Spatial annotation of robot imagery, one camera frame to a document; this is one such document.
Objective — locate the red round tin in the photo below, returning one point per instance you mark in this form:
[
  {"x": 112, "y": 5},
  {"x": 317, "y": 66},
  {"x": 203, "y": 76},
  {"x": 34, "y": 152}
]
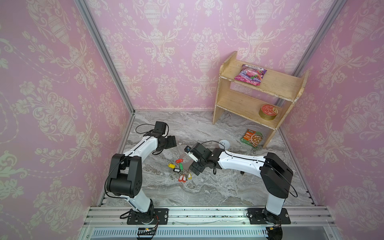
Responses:
[{"x": 268, "y": 112}]

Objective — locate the green orange food packet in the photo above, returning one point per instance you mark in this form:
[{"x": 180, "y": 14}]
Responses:
[{"x": 252, "y": 138}]

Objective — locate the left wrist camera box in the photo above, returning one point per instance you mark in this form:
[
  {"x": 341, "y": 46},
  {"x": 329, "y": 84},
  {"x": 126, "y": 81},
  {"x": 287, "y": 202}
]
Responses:
[{"x": 161, "y": 128}]

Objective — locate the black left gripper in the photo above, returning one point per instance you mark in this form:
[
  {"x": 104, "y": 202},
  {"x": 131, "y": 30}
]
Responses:
[{"x": 172, "y": 142}]

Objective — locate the aluminium corner frame post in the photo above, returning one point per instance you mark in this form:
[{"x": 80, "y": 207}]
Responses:
[{"x": 101, "y": 46}]

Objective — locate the aluminium front rail base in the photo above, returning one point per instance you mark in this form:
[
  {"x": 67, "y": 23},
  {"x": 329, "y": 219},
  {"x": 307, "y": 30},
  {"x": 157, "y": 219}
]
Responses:
[{"x": 211, "y": 223}]

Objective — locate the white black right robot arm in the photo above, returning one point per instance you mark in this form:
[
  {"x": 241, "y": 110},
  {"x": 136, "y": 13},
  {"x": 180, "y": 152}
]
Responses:
[{"x": 276, "y": 175}]

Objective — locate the right aluminium corner post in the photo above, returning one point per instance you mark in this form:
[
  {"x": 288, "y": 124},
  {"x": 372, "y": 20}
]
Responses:
[{"x": 319, "y": 35}]

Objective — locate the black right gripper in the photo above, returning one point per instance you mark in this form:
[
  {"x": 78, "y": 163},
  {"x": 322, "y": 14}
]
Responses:
[{"x": 196, "y": 163}]

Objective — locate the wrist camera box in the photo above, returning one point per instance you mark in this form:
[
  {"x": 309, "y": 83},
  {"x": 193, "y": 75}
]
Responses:
[
  {"x": 197, "y": 152},
  {"x": 161, "y": 128}
]

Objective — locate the pink snack packet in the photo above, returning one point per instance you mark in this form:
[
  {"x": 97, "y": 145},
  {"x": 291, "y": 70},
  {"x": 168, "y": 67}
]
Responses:
[{"x": 251, "y": 75}]

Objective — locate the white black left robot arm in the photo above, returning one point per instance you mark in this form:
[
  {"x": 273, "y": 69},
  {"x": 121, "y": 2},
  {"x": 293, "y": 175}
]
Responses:
[{"x": 125, "y": 178}]

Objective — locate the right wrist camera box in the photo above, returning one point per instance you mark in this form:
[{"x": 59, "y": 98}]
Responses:
[{"x": 197, "y": 152}]

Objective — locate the yellow key tag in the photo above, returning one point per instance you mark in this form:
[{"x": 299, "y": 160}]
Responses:
[{"x": 171, "y": 165}]

